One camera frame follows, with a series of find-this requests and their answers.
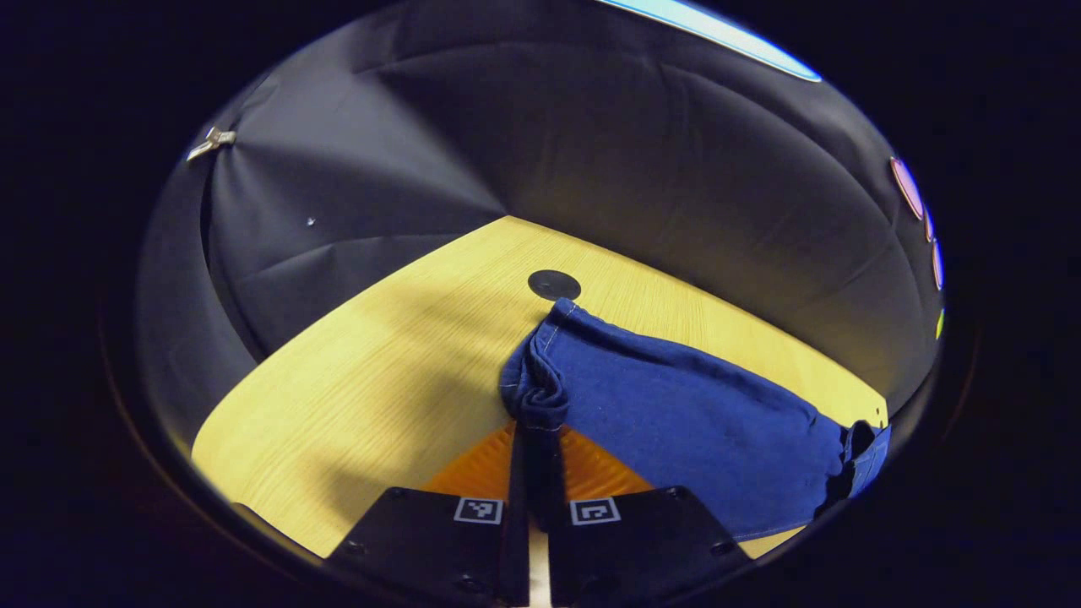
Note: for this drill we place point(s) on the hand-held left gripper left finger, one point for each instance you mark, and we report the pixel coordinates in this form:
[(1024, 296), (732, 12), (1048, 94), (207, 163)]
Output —
[(422, 540)]

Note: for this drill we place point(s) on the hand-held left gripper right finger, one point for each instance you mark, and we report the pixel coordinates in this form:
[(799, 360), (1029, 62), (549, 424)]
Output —
[(642, 549)]

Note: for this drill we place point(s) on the blue denim jeans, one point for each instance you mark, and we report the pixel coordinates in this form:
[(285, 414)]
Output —
[(676, 414)]

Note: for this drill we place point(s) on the black round table grommet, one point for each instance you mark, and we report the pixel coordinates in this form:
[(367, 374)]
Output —
[(554, 284)]

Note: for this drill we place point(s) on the black backdrop cloth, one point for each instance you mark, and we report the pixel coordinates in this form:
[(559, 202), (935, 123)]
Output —
[(549, 135)]

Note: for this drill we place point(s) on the silver clip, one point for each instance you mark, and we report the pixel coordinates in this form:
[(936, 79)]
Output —
[(213, 142)]

